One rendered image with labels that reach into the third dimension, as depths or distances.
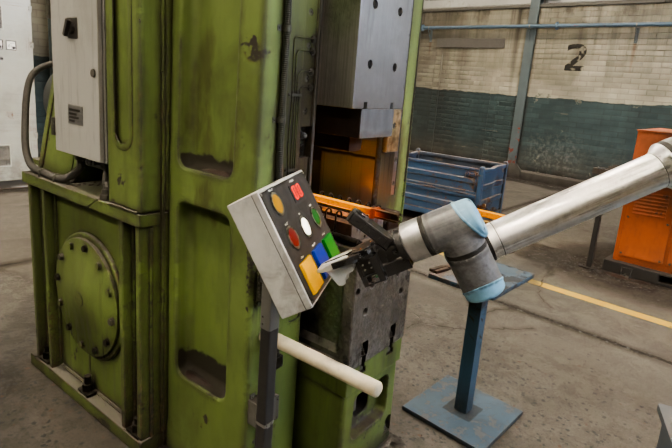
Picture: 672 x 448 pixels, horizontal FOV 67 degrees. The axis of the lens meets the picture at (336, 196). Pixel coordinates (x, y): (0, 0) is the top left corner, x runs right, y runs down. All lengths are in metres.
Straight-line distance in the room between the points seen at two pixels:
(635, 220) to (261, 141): 4.01
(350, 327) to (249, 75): 0.88
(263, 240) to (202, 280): 0.81
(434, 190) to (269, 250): 4.61
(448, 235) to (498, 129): 8.83
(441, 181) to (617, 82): 4.36
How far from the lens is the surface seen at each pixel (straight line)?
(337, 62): 1.65
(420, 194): 5.76
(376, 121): 1.73
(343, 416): 1.98
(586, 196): 1.29
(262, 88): 1.51
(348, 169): 2.13
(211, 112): 1.75
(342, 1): 1.67
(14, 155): 6.73
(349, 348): 1.81
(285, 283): 1.14
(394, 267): 1.12
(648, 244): 5.09
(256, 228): 1.12
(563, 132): 9.44
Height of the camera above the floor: 1.44
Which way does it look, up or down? 12 degrees down
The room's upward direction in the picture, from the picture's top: 4 degrees clockwise
